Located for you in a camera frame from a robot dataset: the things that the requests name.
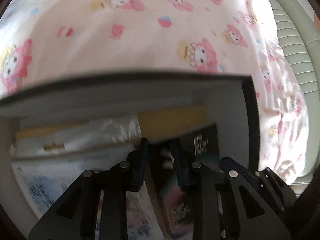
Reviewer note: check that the grey padded headboard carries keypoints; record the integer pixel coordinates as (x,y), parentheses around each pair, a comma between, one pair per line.
(299,39)

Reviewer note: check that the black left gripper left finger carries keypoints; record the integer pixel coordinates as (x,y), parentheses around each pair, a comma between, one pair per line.
(94,206)

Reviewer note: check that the clear plastic bag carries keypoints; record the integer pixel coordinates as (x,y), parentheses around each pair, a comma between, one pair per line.
(70,138)

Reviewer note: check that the yellow paper envelope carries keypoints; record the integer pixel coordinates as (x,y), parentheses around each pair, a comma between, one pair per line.
(153,124)

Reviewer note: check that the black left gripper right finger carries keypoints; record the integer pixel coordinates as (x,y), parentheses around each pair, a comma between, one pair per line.
(225,206)

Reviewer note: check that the black booklet with white text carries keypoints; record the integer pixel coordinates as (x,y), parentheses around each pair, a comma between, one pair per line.
(168,160)

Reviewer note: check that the pink cartoon print bedsheet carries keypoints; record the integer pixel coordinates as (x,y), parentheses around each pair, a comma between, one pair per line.
(47,40)

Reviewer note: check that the white printed leaflet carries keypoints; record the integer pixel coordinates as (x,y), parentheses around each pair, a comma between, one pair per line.
(42,181)

